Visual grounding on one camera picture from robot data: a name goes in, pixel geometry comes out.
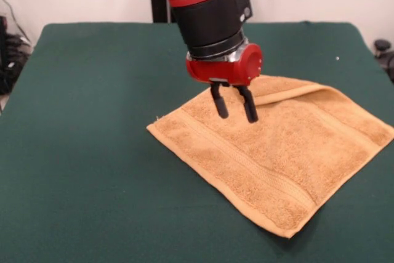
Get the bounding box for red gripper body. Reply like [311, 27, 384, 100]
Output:
[185, 42, 264, 89]

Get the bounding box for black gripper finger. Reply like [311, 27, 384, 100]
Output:
[236, 86, 259, 124]
[210, 82, 230, 119]

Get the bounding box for tan terry towel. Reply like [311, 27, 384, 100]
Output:
[146, 74, 394, 240]

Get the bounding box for dark green table cloth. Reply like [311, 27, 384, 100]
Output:
[0, 21, 394, 263]

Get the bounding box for black equipment pile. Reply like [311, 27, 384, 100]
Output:
[0, 15, 33, 96]

